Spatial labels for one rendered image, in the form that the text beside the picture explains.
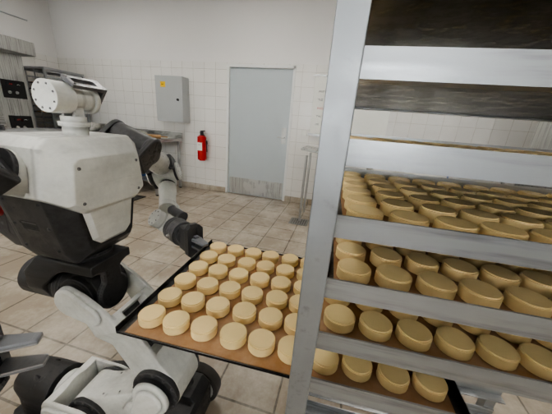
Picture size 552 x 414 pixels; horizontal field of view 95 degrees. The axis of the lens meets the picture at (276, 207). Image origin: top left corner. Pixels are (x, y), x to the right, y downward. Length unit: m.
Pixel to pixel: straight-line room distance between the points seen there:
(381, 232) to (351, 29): 0.21
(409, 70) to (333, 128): 0.09
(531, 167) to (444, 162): 0.08
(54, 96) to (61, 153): 0.12
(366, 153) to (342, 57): 0.10
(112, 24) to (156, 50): 0.91
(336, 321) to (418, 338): 0.12
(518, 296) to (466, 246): 0.14
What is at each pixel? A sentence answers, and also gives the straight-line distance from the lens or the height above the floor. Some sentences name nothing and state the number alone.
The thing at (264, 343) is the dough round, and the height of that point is 0.88.
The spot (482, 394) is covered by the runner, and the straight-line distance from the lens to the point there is 1.18.
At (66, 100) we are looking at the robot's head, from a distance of 0.74.
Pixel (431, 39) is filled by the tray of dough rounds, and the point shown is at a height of 1.40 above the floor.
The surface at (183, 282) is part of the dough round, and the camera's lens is 0.66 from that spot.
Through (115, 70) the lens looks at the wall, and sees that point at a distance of 5.80.
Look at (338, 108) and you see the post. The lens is 0.27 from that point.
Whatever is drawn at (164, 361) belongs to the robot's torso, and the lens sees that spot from 0.91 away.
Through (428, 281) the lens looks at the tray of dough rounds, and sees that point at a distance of 0.43.
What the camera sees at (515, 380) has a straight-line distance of 0.49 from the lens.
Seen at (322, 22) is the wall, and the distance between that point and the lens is 4.34.
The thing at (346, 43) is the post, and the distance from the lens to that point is 0.28.
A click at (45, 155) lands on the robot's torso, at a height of 1.16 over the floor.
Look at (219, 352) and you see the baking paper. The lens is 0.53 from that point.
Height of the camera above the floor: 1.26
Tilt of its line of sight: 18 degrees down
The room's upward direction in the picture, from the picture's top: 5 degrees clockwise
